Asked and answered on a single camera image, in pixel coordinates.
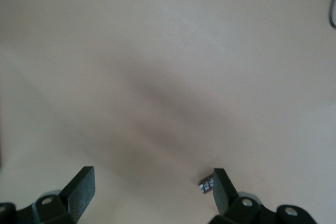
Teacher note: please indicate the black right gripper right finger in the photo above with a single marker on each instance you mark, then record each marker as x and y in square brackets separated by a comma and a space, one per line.
[221, 192]

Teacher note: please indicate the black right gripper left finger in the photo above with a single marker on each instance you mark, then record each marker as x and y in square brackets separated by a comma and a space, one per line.
[78, 190]

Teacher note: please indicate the black cylindrical capacitor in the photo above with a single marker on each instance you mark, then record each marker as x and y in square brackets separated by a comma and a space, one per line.
[206, 184]

